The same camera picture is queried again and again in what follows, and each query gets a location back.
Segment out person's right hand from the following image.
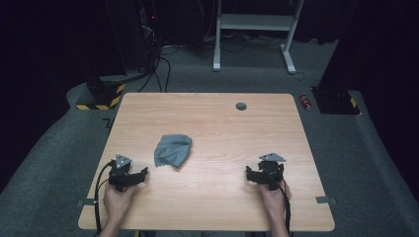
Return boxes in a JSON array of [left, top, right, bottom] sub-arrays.
[[257, 179, 293, 219]]

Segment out person's left hand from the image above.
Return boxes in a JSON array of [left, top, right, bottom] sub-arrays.
[[103, 182, 136, 225]]

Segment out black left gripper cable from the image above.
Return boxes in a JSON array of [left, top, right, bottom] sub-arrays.
[[94, 160, 117, 237]]

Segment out white metal stand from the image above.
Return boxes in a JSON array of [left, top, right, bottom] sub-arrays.
[[212, 0, 306, 75]]

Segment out red can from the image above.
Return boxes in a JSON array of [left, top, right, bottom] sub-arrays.
[[298, 94, 313, 113]]

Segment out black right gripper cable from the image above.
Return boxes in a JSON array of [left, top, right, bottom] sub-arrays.
[[263, 168, 293, 237]]

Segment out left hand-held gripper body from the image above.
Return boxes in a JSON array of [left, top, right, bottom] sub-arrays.
[[108, 153, 133, 193]]

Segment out grey cloth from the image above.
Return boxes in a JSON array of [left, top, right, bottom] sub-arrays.
[[153, 133, 194, 170]]

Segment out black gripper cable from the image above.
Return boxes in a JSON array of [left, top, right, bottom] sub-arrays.
[[94, 160, 117, 237], [263, 168, 293, 237]]

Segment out black floor cables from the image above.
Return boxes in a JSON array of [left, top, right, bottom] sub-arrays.
[[137, 43, 181, 94]]

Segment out black yellow striped stand base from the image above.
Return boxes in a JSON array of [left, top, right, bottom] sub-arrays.
[[75, 74, 127, 112]]

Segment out black computer tower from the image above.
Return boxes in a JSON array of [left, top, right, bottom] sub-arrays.
[[104, 0, 163, 73]]

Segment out grey tape strip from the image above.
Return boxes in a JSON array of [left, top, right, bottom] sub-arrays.
[[314, 196, 338, 206], [75, 197, 99, 207]]

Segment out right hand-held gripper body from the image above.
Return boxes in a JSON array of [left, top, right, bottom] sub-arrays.
[[257, 152, 288, 192]]

